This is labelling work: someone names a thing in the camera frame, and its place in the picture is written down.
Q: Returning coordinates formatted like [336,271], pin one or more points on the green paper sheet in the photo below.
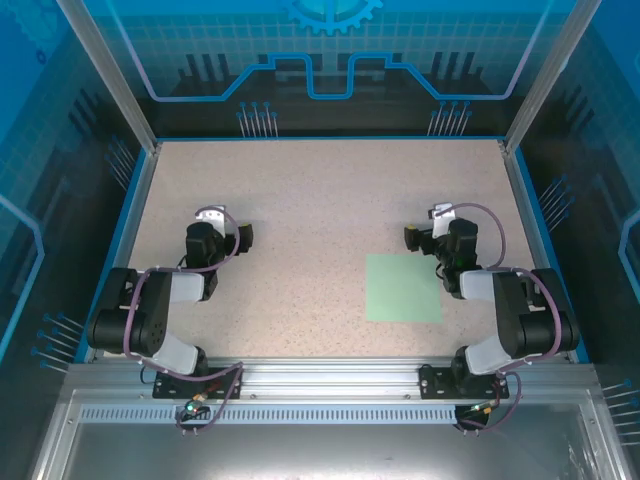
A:
[400,290]

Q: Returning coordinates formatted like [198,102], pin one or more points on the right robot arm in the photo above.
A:
[510,300]

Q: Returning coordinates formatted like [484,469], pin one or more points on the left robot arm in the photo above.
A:
[155,300]

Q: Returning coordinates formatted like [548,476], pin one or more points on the aluminium mounting rail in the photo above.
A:
[325,380]

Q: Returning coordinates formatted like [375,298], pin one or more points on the aluminium side rail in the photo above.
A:
[536,250]
[125,250]

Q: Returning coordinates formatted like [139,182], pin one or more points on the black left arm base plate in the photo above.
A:
[165,387]

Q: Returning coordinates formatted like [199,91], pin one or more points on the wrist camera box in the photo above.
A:
[442,222]
[212,216]

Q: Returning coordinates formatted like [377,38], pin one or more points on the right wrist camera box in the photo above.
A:
[442,222]

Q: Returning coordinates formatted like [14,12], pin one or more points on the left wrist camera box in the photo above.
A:
[212,216]

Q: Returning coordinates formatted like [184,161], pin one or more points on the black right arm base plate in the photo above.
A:
[432,382]

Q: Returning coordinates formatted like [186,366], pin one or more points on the aluminium frame post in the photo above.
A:
[551,65]
[110,65]

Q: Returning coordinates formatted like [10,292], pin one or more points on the metal tray panel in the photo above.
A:
[325,455]

